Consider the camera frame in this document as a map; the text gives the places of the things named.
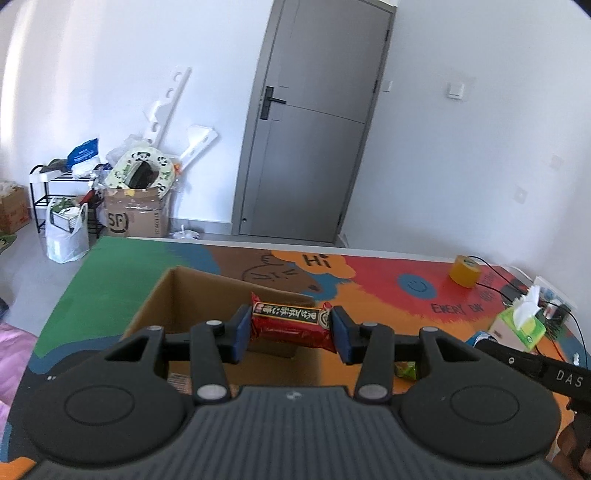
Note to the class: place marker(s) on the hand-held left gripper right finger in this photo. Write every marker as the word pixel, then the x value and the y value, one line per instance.
pixel 340 333

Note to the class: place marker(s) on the white wall socket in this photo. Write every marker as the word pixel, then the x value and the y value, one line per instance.
pixel 521 195

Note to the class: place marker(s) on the yellow tape roll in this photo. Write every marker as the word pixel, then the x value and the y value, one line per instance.
pixel 464 272

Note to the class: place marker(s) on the green floor mat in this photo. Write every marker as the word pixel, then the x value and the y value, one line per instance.
pixel 7 243

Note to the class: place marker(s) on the brown logo cardboard box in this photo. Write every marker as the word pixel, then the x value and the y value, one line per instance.
pixel 138 217

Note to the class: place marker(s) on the green snack packet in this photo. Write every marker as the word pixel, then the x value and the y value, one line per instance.
pixel 406 370

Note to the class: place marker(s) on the blue plastic bag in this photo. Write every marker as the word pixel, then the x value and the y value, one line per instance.
pixel 83 154

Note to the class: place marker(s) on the white plastic bag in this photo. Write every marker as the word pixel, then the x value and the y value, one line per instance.
pixel 67 244

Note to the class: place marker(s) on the green tissue box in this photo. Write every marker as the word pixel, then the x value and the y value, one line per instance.
pixel 521 330

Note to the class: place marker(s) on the black shoe rack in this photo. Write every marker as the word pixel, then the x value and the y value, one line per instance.
pixel 37 184

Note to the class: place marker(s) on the small printed cardboard box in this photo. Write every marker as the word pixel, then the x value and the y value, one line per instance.
pixel 13 212

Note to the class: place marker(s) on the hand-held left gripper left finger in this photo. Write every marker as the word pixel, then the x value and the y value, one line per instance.
pixel 240 333

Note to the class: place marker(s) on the red snack bar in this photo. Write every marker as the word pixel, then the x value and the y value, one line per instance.
pixel 291 330

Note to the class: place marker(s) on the tall white perforated board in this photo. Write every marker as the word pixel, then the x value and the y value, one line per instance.
pixel 168 101

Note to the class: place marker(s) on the white light switch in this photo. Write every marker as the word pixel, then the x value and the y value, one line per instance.
pixel 455 91

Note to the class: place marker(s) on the white power strip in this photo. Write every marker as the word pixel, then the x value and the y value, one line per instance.
pixel 551 288

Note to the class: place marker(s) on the short white perforated board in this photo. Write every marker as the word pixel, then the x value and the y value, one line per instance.
pixel 198 141

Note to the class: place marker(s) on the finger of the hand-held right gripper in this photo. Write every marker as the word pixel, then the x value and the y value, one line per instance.
pixel 512 360

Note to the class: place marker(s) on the grey room door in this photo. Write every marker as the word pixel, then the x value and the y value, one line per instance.
pixel 314 152

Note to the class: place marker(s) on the panda print toilet seat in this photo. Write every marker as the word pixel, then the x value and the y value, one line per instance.
pixel 121 170

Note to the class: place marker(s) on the black charger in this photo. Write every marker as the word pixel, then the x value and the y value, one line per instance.
pixel 554 309

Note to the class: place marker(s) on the colourful cartoon table mat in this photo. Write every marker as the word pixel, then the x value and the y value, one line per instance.
pixel 369 277

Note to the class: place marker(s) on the pink blanket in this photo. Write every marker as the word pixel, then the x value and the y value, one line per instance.
pixel 14 360

